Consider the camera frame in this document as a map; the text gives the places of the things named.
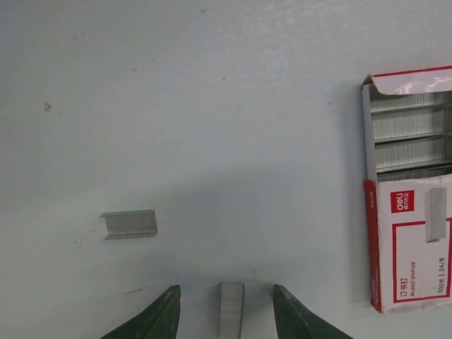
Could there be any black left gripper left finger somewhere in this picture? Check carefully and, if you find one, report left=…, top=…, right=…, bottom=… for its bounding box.
left=102, top=285, right=181, bottom=339

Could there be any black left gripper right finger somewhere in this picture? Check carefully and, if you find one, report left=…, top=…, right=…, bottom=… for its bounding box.
left=273, top=285, right=348, bottom=339

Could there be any grey staple strip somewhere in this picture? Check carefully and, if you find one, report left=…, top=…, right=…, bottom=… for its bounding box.
left=218, top=282, right=244, bottom=339
left=100, top=209, right=157, bottom=240

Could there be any red white staple box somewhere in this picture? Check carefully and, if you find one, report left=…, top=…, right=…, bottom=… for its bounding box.
left=362, top=66, right=451, bottom=314

